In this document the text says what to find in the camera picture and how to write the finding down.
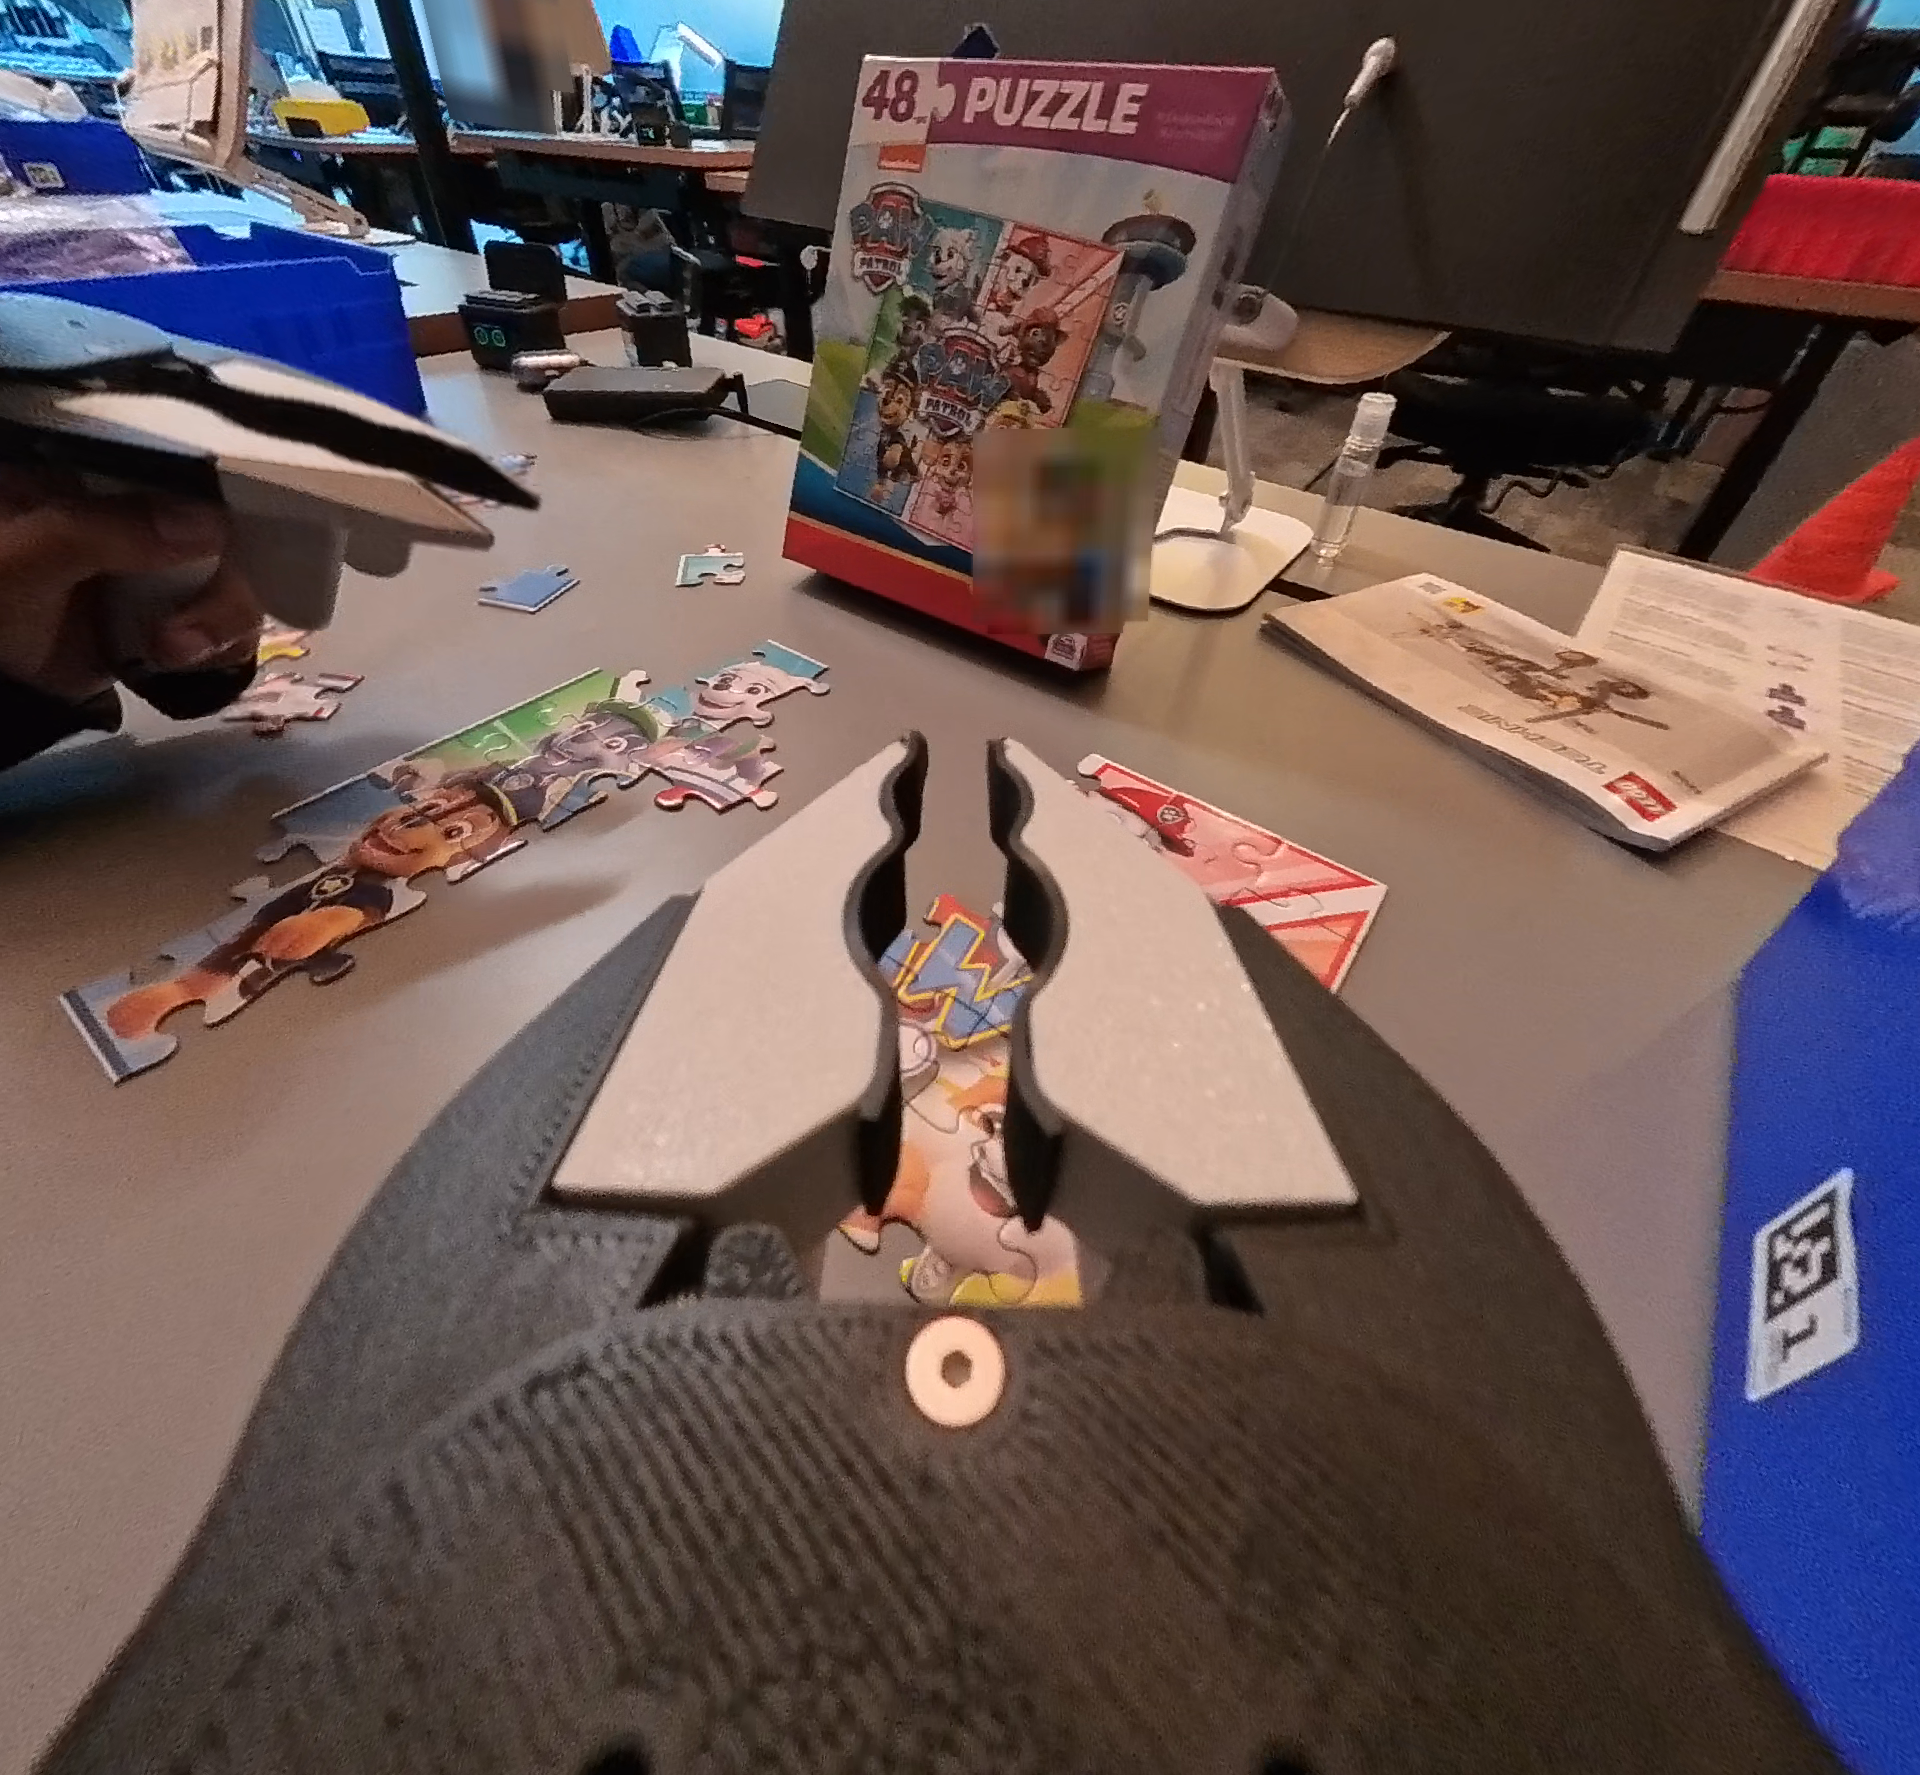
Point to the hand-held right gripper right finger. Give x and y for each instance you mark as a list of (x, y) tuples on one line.
[(1170, 1056)]

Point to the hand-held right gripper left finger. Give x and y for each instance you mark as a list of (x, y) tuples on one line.
[(706, 1056)]

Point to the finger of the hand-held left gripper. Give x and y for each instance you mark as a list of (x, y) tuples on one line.
[(302, 477), (77, 328)]

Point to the pink joined jigsaw puzzle pieces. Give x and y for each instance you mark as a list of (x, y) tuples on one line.
[(1275, 890)]

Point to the yellow loose jigsaw piece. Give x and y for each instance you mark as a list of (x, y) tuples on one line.
[(278, 640)]

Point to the pale pink loose jigsaw piece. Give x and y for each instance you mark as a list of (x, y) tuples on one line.
[(292, 701)]

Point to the blue loose jigsaw piece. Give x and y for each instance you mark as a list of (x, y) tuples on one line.
[(529, 590)]

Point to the long joined jigsaw puzzle pieces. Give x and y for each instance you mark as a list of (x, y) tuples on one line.
[(392, 846)]

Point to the teal loose jigsaw piece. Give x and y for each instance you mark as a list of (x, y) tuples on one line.
[(711, 568)]

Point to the jigsaw puzzle box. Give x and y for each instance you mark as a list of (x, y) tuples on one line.
[(1036, 350)]

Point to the person's left hand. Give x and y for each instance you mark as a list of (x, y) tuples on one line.
[(90, 576)]

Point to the blue plastic crate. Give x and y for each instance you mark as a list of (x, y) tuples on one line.
[(270, 290)]

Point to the black charger case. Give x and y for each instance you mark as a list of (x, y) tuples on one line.
[(510, 314)]

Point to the black power adapter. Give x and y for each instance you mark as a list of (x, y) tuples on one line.
[(630, 393)]

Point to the cardboard box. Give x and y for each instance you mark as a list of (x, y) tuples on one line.
[(188, 4)]

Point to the small black charger block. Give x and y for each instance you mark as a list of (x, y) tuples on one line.
[(654, 328)]

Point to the instruction booklet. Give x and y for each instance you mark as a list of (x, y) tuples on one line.
[(1544, 711)]

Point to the white desk stand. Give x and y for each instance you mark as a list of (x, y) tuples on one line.
[(1230, 545)]

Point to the small clear spray bottle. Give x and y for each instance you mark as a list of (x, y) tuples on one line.
[(1346, 485)]

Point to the blue plastic bin with tag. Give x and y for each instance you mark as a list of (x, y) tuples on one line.
[(1830, 1056)]

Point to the white printed paper sheet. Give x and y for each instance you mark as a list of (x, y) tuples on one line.
[(1740, 621)]

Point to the orange traffic cone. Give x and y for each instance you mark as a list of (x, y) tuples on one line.
[(1853, 530)]

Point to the black monitor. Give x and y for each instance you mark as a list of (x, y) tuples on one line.
[(1275, 35)]

